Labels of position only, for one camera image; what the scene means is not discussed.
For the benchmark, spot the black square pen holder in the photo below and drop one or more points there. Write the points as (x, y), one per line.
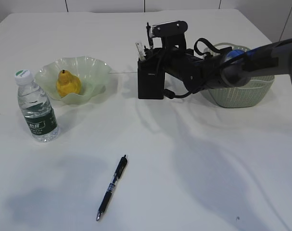
(150, 82)

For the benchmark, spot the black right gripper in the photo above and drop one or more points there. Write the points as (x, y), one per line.
(195, 73)

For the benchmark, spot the black pen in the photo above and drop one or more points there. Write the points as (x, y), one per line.
(150, 40)
(112, 185)

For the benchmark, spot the clear plastic ruler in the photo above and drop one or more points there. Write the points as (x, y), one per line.
(141, 51)

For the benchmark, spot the clear water bottle green label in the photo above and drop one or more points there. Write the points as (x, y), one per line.
(36, 107)

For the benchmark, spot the yellow pear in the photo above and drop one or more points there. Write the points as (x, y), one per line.
(67, 83)

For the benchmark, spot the green wavy glass plate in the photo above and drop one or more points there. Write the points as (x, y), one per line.
(93, 74)

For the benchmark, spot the green woven plastic basket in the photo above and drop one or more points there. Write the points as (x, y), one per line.
(247, 96)

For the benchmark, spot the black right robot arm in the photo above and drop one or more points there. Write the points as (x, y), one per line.
(229, 69)

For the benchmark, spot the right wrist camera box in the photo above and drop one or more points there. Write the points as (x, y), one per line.
(172, 34)

